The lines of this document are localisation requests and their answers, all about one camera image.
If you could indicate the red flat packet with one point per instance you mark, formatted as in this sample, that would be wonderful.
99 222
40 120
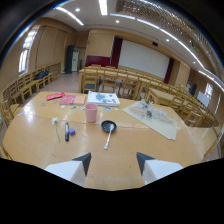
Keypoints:
54 96

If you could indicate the wooden chair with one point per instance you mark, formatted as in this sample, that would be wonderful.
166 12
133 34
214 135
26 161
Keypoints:
129 86
90 81
109 81
7 112

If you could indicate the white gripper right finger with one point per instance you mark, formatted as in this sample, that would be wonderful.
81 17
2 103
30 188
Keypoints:
156 168

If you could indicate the purple eraser block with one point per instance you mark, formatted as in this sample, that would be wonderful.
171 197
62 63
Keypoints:
72 132

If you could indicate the black tall speaker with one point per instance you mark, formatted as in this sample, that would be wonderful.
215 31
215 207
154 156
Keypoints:
69 59

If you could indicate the black bag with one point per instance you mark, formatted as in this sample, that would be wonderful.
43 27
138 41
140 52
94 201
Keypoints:
41 74

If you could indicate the long wooden desk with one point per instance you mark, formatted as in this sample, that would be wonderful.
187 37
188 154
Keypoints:
130 76

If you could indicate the pink plastic cup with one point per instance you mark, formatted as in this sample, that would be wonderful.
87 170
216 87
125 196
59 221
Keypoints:
91 112

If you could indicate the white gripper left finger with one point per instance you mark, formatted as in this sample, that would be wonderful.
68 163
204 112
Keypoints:
71 169

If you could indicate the white artificial flower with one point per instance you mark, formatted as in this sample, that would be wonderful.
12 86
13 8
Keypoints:
55 122

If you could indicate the white printed book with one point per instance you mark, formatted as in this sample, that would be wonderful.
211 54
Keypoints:
102 98

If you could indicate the red and orange book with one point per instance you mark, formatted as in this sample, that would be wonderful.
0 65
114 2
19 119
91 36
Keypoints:
73 99

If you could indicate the white projection screen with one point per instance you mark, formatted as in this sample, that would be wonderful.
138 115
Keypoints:
143 59

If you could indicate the clear plastic packaging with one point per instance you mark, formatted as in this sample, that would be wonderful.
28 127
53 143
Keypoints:
150 110

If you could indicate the black marker pen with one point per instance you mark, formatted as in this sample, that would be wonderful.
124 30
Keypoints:
67 131

